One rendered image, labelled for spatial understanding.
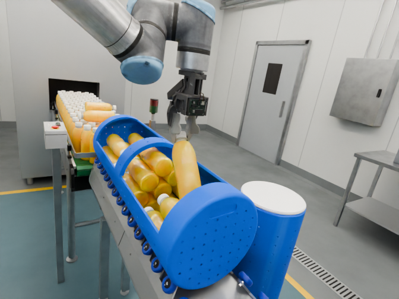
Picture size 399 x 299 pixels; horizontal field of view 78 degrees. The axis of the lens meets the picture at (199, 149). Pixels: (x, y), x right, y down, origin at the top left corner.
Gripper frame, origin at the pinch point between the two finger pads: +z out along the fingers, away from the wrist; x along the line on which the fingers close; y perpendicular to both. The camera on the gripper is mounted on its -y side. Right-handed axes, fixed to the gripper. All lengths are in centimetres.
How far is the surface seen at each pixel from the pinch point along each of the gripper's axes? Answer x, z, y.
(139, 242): -10.6, 36.2, 0.0
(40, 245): -41, 130, -132
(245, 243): 10.4, 23.7, 25.5
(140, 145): -6.2, 7.9, -17.2
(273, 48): 340, -74, -285
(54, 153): -30, 36, -87
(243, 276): 8.8, 31.8, 28.6
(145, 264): -11.6, 37.4, 8.4
